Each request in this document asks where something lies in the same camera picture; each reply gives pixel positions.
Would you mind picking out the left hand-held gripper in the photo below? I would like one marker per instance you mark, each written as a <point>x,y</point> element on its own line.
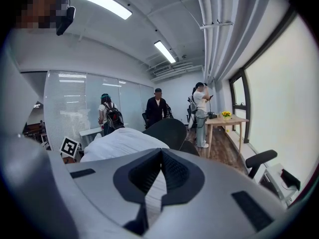
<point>69,147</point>

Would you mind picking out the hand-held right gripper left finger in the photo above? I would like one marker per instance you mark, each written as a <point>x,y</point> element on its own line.
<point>99,183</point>

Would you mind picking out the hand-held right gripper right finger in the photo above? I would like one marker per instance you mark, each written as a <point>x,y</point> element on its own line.
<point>219,195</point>

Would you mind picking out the light grey clothes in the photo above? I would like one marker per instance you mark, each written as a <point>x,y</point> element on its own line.
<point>119,143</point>

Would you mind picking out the black office chair with headrest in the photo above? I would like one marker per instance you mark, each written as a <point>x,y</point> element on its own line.
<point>169,131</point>

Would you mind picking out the white desk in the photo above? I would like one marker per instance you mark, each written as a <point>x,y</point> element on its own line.
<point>89,133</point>

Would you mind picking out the black pouch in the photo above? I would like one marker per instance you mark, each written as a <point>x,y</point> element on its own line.
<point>290,179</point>

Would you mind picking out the light wooden table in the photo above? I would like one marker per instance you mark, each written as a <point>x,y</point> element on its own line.
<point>224,123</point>

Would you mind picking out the person's white top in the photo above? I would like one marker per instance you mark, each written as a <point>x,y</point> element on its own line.
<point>12,96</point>

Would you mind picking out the yellow sunflower bunch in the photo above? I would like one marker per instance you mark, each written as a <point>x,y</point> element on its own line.
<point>226,114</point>

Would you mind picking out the dark framed window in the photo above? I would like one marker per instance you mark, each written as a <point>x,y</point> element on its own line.
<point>274,96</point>

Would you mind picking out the ceiling tube light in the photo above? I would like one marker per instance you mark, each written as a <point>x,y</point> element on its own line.
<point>165,51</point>
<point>99,0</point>

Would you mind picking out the person's head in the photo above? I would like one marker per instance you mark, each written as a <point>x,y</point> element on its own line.
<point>37,9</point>

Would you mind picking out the white ceiling pipes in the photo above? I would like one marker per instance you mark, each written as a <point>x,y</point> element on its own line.
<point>224,34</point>

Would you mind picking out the black head-mounted camera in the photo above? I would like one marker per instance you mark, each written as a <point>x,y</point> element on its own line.
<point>66,20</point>

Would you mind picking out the white air duct vent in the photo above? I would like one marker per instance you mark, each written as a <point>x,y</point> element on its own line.
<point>172,70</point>

